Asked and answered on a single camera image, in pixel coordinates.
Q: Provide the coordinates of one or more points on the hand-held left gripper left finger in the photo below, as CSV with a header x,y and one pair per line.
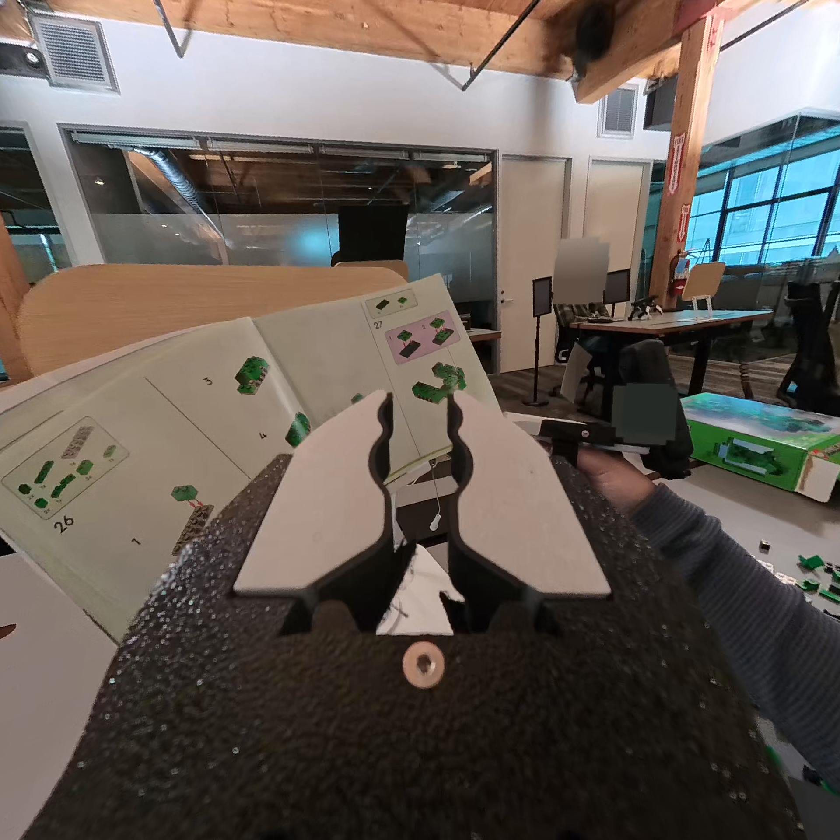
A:
x,y
315,512

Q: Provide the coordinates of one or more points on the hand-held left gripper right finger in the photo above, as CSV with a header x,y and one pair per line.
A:
x,y
525,518

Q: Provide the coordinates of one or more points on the green brick instruction booklet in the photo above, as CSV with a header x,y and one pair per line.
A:
x,y
164,426

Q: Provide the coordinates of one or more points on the person's right forearm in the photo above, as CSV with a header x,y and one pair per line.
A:
x,y
754,623

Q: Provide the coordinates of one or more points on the white desk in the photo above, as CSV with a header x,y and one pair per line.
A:
x,y
39,689

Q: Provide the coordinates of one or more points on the person's right hand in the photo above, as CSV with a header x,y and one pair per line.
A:
x,y
610,479

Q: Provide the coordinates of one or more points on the black white toy robot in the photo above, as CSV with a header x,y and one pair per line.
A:
x,y
644,308

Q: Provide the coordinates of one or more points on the wooden top table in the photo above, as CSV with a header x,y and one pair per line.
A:
x,y
689,319

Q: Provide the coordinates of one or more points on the small black monitor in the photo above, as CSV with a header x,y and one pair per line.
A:
x,y
618,287

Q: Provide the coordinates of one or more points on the red fire extinguisher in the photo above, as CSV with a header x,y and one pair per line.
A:
x,y
679,275

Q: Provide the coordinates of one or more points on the small wooden divider panel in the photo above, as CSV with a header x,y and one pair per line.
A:
x,y
703,279

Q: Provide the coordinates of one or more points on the black sign stand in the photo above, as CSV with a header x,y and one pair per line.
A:
x,y
542,295

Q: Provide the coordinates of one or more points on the white paper sheet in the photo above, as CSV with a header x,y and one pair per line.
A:
x,y
420,590

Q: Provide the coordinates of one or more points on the green toy brick box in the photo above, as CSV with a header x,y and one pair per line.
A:
x,y
754,453

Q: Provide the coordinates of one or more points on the white door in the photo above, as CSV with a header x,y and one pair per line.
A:
x,y
617,210
535,249

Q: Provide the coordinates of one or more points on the black high-back chair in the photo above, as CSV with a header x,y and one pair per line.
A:
x,y
807,341

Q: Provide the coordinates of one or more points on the wooden chair back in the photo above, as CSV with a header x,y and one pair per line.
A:
x,y
164,308

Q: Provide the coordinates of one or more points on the scattered green toy bricks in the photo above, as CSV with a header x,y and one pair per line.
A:
x,y
812,562

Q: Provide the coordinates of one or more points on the black mounted box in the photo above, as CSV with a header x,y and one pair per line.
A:
x,y
659,102

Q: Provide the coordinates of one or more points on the black ceiling speaker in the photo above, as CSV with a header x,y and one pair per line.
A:
x,y
592,33

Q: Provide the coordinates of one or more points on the red white post sign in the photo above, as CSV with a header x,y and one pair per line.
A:
x,y
676,164

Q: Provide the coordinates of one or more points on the small wall air vent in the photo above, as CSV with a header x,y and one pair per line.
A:
x,y
618,111

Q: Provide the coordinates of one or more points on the wooden support post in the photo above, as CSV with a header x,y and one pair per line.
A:
x,y
692,98

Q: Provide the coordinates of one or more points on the black wall screen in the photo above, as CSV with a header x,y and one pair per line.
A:
x,y
371,231

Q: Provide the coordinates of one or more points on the large wall air vent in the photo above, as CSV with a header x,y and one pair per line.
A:
x,y
73,52

